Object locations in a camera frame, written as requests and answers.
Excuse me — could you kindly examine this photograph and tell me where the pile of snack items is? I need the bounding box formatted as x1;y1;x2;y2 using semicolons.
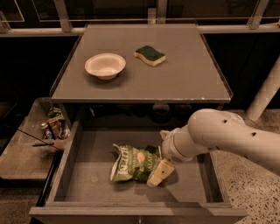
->
41;108;70;140

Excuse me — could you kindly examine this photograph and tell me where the black stick tool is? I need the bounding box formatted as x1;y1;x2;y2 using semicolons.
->
17;129;63;151

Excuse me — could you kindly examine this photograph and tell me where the green yellow sponge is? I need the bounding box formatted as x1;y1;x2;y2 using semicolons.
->
134;45;166;67

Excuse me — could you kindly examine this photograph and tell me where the green jalapeno chip bag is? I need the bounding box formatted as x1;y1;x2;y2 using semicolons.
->
110;143;161;182

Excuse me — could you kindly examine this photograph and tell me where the grey cabinet counter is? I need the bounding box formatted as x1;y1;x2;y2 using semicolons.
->
48;23;234;130

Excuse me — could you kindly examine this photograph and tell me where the clear plastic bin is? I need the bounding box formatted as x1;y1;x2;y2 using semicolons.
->
0;97;67;180

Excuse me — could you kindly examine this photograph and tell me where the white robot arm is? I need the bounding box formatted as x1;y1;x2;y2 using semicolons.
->
147;108;280;186

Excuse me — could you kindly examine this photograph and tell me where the metal window railing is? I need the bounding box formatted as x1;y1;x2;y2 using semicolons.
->
0;0;280;37

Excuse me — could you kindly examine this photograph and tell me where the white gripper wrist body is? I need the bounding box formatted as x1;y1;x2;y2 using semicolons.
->
161;127;210;164

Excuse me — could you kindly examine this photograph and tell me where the white paper bowl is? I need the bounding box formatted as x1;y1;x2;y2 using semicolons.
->
85;53;126;81

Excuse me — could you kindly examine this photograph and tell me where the open grey top drawer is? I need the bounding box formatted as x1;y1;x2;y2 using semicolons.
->
28;120;249;224

